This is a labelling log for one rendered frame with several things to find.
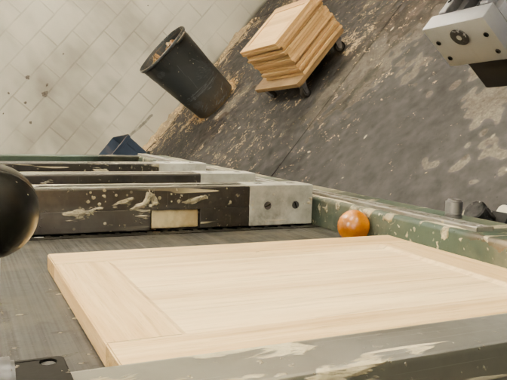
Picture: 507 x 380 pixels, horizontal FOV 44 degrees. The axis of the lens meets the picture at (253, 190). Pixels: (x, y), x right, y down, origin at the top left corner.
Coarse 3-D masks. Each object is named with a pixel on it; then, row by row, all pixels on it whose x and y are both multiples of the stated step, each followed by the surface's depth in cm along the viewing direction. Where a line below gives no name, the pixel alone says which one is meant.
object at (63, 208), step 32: (64, 192) 94; (96, 192) 96; (128, 192) 98; (160, 192) 100; (192, 192) 103; (224, 192) 105; (256, 192) 108; (288, 192) 110; (64, 224) 94; (96, 224) 97; (128, 224) 99; (224, 224) 106; (256, 224) 108; (288, 224) 111
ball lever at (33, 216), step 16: (0, 176) 23; (16, 176) 24; (0, 192) 23; (16, 192) 23; (32, 192) 24; (0, 208) 23; (16, 208) 23; (32, 208) 24; (0, 224) 23; (16, 224) 23; (32, 224) 24; (0, 240) 23; (16, 240) 24; (0, 256) 24; (0, 368) 30
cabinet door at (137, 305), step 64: (64, 256) 72; (128, 256) 73; (192, 256) 74; (256, 256) 77; (320, 256) 78; (384, 256) 79; (448, 256) 79; (128, 320) 50; (192, 320) 51; (256, 320) 52; (320, 320) 51; (384, 320) 52; (448, 320) 52
